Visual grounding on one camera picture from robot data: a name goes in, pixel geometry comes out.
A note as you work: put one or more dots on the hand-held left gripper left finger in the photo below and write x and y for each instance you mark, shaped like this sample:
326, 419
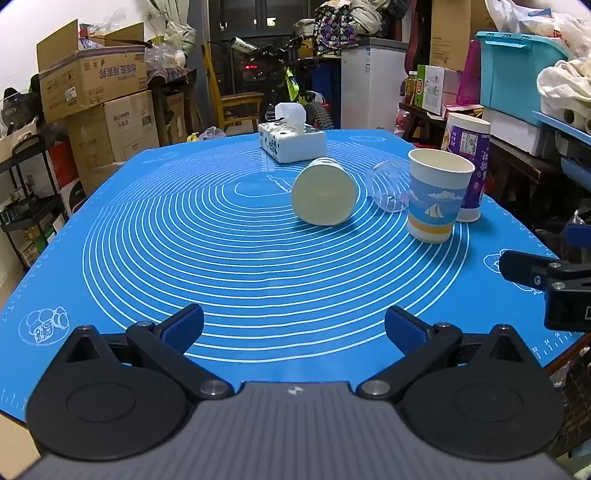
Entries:
183, 328

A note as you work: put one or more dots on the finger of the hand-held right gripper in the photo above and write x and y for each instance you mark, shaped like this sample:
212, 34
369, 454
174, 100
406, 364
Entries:
531, 273
579, 236

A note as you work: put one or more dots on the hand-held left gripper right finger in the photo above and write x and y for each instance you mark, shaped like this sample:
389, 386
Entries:
405, 328

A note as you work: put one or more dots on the sailboat print paper cup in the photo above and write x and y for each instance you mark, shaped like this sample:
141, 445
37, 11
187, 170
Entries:
436, 207

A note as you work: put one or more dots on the clear plastic cup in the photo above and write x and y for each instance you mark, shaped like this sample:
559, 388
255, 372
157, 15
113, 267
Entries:
390, 184

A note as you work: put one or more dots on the cream paper cup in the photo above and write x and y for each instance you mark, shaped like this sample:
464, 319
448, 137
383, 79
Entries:
321, 194

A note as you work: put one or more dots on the blue silicone baking mat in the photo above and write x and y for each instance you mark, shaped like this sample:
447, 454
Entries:
240, 263

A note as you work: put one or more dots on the paper towel rolls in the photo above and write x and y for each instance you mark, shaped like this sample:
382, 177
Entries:
570, 115

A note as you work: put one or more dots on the white foam box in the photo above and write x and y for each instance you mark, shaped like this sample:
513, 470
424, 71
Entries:
515, 131

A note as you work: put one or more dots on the purple white cylindrical container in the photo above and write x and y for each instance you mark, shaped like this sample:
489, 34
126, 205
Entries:
475, 152

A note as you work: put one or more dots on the white crumpled cloth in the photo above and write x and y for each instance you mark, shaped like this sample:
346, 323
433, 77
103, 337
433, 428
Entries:
565, 81

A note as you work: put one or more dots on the teal plastic storage bin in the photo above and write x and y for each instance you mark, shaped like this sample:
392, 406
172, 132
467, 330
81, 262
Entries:
512, 78

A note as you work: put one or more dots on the pink plastic bag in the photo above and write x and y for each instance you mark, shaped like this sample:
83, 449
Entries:
470, 78

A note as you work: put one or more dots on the large cardboard box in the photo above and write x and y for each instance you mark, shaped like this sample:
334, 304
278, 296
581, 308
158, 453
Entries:
120, 134

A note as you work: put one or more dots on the green white carton box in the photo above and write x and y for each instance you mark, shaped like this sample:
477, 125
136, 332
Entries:
434, 90

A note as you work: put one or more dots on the small cardboard box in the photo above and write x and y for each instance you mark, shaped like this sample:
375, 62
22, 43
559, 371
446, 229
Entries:
174, 117

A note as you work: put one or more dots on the white plastic bag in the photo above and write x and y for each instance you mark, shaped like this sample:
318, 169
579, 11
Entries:
540, 23

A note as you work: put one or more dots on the white patterned tissue box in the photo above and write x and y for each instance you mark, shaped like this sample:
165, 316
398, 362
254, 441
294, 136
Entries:
295, 141

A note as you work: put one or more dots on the wooden chair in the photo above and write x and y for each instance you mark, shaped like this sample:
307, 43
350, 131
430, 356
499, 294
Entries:
235, 104

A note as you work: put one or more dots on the tall brown cardboard box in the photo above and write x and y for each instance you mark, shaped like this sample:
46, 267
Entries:
455, 32

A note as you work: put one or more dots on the white chest freezer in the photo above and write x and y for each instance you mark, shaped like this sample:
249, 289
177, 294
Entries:
369, 87

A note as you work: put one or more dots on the open cardboard box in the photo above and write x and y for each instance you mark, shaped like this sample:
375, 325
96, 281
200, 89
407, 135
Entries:
92, 78

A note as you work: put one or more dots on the black bicycle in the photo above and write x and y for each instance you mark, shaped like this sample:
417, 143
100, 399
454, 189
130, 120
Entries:
286, 78

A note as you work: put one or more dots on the black backpack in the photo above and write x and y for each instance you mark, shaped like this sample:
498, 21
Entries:
18, 108

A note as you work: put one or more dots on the floral fabric bag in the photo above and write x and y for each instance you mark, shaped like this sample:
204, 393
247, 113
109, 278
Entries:
332, 27

